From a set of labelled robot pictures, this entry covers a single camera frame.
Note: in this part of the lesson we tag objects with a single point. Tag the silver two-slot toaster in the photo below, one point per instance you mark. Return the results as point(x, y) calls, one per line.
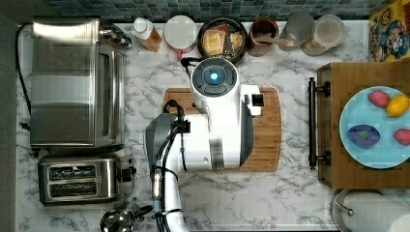
point(87, 179)

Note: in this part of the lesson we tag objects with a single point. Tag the yellow lemon toy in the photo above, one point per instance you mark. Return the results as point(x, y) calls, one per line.
point(397, 106)

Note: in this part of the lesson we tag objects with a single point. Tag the brown ceramic utensil cup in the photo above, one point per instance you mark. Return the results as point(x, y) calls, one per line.
point(260, 31)

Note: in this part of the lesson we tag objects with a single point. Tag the white cap sauce bottle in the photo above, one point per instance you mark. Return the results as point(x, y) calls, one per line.
point(146, 33)

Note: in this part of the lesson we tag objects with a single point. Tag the black bowl with snacks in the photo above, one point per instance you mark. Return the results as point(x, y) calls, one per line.
point(223, 37)

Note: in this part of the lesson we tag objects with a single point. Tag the red strawberry toy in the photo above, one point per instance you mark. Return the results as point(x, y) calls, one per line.
point(402, 136)
point(379, 98)

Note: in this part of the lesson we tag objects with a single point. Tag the red strawberry toy lower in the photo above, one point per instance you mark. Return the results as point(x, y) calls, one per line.
point(402, 136)

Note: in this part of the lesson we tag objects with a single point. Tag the wooden spoon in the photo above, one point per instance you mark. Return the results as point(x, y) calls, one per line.
point(282, 42)

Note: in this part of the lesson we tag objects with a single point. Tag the white lidded red mug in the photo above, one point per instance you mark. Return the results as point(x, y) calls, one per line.
point(180, 32)

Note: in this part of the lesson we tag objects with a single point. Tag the clear glass jar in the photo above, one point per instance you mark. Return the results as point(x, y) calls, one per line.
point(299, 27)

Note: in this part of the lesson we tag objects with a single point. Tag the bamboo cutting board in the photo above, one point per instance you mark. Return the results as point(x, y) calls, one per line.
point(266, 135)

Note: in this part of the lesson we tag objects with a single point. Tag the white lidded glass jar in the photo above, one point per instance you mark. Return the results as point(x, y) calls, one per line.
point(328, 32)

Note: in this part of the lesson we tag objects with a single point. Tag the stainless toaster oven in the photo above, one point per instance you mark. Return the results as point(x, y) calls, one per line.
point(77, 90)

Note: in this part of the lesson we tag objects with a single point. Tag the red strawberry toy upper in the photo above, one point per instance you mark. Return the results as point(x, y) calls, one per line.
point(379, 98)

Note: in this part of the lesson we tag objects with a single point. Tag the shiny metal kettle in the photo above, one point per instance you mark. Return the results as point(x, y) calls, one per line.
point(124, 218)

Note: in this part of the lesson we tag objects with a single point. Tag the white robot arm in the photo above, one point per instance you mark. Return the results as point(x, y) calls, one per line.
point(211, 77)

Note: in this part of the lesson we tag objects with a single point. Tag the colourful cereal box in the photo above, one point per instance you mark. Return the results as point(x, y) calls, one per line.
point(389, 33)

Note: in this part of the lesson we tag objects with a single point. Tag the wooden tray with handle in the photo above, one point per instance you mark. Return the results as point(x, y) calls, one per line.
point(336, 83)

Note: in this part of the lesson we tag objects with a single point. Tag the purple eggplant toy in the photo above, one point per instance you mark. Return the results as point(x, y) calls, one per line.
point(364, 135)

